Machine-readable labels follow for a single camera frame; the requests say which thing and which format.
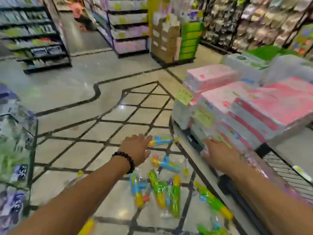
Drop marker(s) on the person's right hand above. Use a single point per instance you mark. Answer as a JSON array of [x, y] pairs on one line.
[[221, 156]]

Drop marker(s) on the person's left hand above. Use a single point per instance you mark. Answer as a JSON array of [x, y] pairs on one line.
[[133, 149]]

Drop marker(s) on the person's right thumb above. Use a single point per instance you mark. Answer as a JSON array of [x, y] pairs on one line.
[[206, 157]]

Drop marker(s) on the person's left thumb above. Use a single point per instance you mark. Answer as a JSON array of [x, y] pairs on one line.
[[147, 154]]

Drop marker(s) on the person's right forearm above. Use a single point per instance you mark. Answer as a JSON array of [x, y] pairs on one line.
[[273, 203]]

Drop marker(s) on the person's left forearm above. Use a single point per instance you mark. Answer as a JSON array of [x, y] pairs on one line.
[[78, 200]]

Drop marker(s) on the black display trolley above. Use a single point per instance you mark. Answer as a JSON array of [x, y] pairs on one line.
[[227, 186]]

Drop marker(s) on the scattered toy water gun packets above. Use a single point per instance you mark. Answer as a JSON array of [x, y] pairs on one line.
[[159, 190]]

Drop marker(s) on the yellow price tag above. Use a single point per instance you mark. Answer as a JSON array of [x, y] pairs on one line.
[[203, 117], [184, 95]]

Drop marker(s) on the stack of pink tissue packs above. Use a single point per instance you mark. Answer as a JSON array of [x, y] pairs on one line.
[[276, 107]]

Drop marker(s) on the yellow shelf label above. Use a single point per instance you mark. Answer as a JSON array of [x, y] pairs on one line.
[[302, 172]]

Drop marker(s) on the white tissue pack green print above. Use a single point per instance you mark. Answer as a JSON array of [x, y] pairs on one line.
[[244, 63], [288, 67]]

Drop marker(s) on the stack of brown cardboard boxes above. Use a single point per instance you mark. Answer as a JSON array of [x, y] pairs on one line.
[[165, 44]]

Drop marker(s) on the stack of green boxes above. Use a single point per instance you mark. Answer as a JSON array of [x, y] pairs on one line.
[[191, 41]]

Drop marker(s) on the green mat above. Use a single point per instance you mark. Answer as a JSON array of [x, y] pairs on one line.
[[267, 52]]

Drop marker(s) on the shelf unit with pastel packs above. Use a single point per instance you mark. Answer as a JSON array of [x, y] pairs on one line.
[[127, 26]]

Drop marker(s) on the pile of purple printed packets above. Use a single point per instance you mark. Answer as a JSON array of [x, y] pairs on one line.
[[12, 149]]

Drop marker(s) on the display rack of hanging goods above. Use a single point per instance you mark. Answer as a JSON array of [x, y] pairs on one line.
[[256, 19]]

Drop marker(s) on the colourful printed board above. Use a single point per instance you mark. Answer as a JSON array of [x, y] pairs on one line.
[[303, 40]]

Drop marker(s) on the black shelf unit with goods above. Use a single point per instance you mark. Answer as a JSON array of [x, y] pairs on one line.
[[31, 34]]

